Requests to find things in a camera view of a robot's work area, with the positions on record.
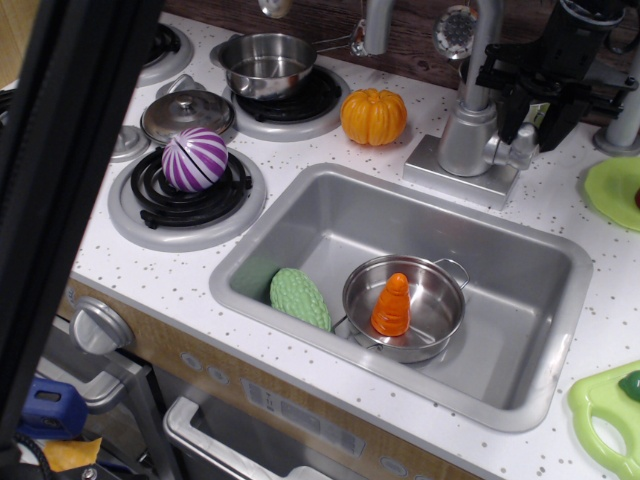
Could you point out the steel pot on burner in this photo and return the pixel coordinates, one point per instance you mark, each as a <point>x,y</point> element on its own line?
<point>265,66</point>

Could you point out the purple white striped ball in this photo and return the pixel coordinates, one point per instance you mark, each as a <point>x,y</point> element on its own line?
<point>194,160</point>

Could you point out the hanging steel skimmer spoon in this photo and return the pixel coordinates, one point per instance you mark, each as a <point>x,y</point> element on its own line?
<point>453,32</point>

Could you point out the orange toy carrot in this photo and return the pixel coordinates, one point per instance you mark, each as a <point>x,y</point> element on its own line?
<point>391,316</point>

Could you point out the steel pot lid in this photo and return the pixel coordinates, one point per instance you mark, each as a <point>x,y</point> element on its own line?
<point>175,112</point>

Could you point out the back left black burner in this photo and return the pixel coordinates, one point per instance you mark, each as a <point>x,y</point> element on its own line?
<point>170,54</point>

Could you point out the silver oven door handle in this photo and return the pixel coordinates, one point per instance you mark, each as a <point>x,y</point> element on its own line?
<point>242,447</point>

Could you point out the grey stove knob on counter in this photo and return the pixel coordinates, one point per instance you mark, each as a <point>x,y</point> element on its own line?
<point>130,144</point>

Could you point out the hanging steel ladle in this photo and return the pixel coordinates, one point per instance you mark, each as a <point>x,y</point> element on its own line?
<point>275,9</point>

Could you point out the silver toy faucet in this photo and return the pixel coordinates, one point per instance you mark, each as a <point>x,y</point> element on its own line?
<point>460,163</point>

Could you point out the grey post with base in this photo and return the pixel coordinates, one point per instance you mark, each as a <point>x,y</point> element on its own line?
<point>621,137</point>

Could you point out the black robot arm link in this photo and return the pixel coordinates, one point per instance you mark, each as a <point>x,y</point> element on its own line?
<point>82,64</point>

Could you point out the grey toy sink basin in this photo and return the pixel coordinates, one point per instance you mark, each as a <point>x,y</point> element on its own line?
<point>523,301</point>

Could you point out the dark green toy vegetable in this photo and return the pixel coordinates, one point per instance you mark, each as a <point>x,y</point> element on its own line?
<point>630,385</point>

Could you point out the silver faucet lever handle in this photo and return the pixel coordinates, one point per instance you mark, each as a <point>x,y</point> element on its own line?
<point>523,148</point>

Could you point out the steel pan in sink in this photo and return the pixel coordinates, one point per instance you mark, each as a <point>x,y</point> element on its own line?
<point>437,305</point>

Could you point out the grey oven front knob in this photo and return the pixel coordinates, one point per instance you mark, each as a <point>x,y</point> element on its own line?
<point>97,329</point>

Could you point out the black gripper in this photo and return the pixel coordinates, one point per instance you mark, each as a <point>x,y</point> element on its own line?
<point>559,68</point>

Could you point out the black burner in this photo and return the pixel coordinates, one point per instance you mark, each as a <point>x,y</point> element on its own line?
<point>150,213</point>
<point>170,54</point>
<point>311,112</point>

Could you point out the back right black burner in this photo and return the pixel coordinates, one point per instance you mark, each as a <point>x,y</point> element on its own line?
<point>311,112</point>

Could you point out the green toy bitter gourd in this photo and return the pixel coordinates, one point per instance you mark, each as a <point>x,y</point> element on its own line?
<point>294,293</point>

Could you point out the green plastic plate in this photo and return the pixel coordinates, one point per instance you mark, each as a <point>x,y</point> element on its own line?
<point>612,187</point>

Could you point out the front right black burner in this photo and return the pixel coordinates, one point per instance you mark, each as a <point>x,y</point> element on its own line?
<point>150,213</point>

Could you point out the green plastic cutting board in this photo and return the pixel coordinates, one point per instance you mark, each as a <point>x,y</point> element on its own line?
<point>598,399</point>

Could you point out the orange toy pumpkin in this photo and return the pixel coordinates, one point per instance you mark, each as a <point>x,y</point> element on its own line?
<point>373,117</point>

